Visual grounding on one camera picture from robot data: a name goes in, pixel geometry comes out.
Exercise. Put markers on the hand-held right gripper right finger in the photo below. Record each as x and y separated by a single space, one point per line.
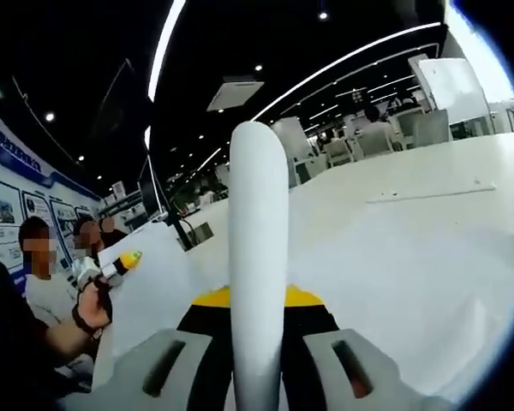
321 377

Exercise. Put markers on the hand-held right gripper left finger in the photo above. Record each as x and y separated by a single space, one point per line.
163 377

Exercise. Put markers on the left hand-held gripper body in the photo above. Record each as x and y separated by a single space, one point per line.
85 272

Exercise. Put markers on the gathered bundle of printing papers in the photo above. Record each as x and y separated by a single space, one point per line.
154 278

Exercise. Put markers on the single white printing paper sheet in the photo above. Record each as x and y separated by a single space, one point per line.
257 214

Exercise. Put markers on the person's left hand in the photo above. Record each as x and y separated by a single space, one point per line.
92 308

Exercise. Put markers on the white storage shelf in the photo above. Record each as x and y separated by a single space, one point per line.
126 203

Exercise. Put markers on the black computer monitor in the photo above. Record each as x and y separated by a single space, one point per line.
152 192

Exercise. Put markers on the person's dark jacket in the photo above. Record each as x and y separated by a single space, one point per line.
8 321

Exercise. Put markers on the white side desk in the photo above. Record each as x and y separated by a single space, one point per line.
215 210

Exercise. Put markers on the white ceiling air vent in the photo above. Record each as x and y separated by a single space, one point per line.
235 93

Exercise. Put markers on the white square pillar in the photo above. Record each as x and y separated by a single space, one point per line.
292 137

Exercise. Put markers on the white ceiling light strip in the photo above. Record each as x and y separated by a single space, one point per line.
347 55
166 43

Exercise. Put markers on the white table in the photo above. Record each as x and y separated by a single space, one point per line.
411 169

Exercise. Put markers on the white office chair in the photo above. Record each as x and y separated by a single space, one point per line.
338 150
374 144
432 128

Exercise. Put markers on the white whiteboard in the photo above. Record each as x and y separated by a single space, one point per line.
452 90

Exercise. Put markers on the blue white wall poster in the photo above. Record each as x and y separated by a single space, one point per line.
4 205

